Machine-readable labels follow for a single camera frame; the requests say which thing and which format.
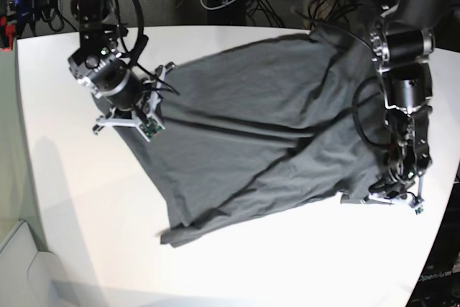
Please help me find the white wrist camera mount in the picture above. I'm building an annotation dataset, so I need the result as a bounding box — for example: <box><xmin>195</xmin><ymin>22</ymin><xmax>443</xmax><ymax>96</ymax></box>
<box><xmin>93</xmin><ymin>62</ymin><xmax>178</xmax><ymax>142</ymax></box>

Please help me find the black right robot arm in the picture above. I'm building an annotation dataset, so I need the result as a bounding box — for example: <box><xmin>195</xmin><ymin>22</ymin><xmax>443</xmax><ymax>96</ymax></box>
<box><xmin>68</xmin><ymin>0</ymin><xmax>148</xmax><ymax>112</ymax></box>

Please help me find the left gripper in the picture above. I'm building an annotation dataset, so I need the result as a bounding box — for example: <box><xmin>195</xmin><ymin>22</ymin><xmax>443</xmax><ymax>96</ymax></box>
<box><xmin>373</xmin><ymin>148</ymin><xmax>431</xmax><ymax>196</ymax></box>

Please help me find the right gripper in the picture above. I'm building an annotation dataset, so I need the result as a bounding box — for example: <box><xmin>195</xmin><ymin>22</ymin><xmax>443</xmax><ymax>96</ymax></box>
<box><xmin>68</xmin><ymin>47</ymin><xmax>149</xmax><ymax>111</ymax></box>

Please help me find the grey t-shirt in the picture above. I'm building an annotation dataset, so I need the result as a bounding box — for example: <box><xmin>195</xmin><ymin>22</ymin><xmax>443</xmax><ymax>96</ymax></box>
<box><xmin>118</xmin><ymin>29</ymin><xmax>396</xmax><ymax>247</ymax></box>

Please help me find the red clamp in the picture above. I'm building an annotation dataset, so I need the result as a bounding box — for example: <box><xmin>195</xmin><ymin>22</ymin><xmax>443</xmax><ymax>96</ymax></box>
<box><xmin>1</xmin><ymin>15</ymin><xmax>16</xmax><ymax>51</ymax></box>

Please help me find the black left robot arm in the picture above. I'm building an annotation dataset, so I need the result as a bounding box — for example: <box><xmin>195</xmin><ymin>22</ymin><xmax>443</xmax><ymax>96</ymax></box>
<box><xmin>352</xmin><ymin>0</ymin><xmax>451</xmax><ymax>206</ymax></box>

